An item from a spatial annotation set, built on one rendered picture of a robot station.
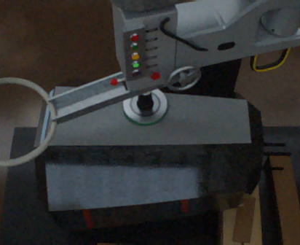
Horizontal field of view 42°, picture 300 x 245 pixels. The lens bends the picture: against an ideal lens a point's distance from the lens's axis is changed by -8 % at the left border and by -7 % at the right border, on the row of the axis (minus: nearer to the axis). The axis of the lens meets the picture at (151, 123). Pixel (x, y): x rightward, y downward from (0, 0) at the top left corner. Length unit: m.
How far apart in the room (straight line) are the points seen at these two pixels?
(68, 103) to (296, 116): 1.92
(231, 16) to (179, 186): 0.87
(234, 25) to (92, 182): 1.00
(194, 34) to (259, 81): 1.81
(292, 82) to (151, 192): 1.82
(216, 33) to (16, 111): 2.01
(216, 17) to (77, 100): 0.74
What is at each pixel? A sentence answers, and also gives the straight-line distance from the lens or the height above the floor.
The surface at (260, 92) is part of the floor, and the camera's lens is 3.32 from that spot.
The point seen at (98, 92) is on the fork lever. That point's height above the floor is 1.05.
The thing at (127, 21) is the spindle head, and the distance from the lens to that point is 1.45.
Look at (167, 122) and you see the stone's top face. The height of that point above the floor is 0.87.
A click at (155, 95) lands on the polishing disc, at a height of 0.90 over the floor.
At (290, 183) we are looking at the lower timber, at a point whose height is 0.11.
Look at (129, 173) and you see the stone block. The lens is 2.02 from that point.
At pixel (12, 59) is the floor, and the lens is 3.64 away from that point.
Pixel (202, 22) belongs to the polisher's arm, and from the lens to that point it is 1.66.
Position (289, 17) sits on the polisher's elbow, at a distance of 1.82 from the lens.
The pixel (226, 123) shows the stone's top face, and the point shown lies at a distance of 2.06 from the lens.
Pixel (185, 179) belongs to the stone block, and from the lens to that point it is 2.03.
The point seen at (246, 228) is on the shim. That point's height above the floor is 0.24.
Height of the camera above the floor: 2.59
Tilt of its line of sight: 58 degrees down
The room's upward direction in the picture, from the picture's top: straight up
